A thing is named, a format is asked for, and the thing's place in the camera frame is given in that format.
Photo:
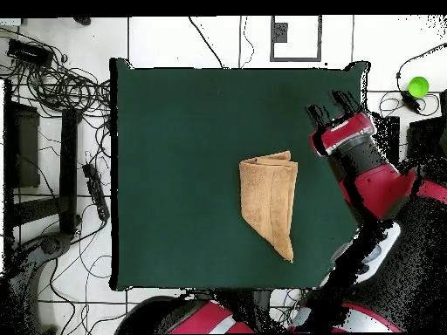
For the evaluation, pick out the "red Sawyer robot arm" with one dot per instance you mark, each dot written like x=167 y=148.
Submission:
x=380 y=188

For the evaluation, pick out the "black electronics box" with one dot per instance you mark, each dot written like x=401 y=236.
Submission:
x=29 y=52

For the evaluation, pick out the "dark green table cloth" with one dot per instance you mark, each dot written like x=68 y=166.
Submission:
x=174 y=139

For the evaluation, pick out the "black power strip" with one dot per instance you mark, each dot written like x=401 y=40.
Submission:
x=96 y=192

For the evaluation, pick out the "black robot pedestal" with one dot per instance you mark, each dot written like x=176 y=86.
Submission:
x=251 y=303

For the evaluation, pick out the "bright green ball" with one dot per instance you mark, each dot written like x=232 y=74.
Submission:
x=418 y=86

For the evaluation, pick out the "black flat panel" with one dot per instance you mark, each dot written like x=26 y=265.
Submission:
x=28 y=146
x=424 y=139

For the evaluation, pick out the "black upright bar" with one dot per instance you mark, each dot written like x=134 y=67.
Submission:
x=68 y=167
x=393 y=139

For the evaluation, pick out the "black power adapter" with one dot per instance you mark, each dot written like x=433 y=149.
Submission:
x=411 y=102

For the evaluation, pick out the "tan terry towel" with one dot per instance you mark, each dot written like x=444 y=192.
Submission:
x=269 y=195

